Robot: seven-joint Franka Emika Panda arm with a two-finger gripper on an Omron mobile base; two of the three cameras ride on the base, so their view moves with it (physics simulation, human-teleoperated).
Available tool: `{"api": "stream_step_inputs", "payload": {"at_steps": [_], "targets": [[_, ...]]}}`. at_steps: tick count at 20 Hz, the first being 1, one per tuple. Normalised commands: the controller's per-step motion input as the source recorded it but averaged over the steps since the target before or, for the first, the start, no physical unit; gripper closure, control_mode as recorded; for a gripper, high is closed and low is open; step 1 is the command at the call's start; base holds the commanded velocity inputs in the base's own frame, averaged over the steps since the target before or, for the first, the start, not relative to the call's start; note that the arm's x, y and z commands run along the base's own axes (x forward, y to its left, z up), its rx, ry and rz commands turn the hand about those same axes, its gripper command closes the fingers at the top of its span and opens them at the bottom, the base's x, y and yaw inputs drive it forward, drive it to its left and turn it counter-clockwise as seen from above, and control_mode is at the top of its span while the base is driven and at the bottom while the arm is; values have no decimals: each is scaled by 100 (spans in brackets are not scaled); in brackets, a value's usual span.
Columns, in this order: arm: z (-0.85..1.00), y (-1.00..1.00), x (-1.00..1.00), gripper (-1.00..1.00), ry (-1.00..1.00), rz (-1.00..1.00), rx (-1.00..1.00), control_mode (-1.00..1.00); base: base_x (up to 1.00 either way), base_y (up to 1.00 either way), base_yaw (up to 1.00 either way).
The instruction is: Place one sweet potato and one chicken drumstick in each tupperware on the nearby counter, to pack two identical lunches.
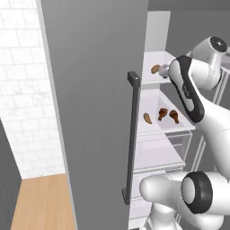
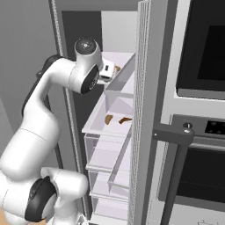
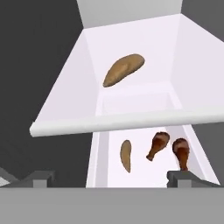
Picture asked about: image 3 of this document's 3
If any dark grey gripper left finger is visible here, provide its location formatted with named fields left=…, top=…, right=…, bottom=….
left=8, top=170, right=56, bottom=189

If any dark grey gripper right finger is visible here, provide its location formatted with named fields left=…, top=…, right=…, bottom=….
left=166, top=170, right=221, bottom=189

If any brown chicken drumstick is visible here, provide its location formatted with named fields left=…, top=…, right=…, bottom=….
left=171, top=137, right=191, bottom=172
left=145, top=131, right=171, bottom=162

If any brown sweet potato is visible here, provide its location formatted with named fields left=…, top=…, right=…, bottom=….
left=120, top=139, right=132, bottom=174
left=102, top=53, right=146, bottom=88

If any white open fridge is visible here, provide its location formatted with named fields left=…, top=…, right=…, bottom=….
left=29, top=0, right=224, bottom=189

